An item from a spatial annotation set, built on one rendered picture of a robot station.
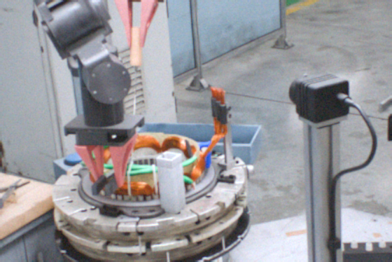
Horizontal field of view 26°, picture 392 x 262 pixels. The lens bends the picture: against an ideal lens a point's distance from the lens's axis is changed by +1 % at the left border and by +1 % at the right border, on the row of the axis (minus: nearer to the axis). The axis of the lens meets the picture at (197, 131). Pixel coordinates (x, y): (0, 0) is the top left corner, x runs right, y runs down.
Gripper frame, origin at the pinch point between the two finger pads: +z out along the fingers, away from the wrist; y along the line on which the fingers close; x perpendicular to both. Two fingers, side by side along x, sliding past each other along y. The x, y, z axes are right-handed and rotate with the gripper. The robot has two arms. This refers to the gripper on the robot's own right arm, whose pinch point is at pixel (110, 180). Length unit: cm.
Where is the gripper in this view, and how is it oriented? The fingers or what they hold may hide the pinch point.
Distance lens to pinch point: 124.3
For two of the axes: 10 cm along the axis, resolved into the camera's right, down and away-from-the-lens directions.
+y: 9.7, 0.2, -2.5
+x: 2.5, -3.2, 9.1
